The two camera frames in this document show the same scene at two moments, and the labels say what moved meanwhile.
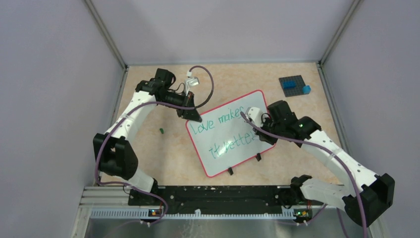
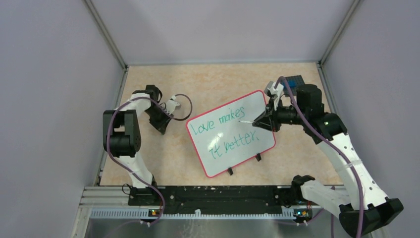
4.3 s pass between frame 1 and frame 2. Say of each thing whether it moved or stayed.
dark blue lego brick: stayed
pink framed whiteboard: stayed
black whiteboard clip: stayed
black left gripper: moved
